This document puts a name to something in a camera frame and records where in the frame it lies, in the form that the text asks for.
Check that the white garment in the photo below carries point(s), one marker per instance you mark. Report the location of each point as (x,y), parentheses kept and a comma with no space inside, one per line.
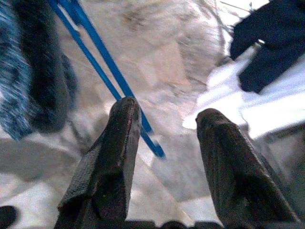
(262,105)

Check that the blue plaid garment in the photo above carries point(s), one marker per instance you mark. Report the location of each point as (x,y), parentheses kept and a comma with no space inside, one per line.
(12,71)

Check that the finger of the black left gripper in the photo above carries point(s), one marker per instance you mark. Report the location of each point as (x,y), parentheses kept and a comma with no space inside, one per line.
(43,71)

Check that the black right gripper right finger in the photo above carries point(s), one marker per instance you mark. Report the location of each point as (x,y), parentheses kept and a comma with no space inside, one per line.
(233,179)

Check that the dark navy garment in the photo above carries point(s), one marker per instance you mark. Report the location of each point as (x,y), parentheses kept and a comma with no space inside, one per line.
(274,35)

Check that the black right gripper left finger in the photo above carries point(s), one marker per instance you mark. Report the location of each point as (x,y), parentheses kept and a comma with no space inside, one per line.
(107,167)

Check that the blue plastic clothes hanger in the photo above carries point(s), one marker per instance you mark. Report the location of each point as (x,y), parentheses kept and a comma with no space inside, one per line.
(95,47)

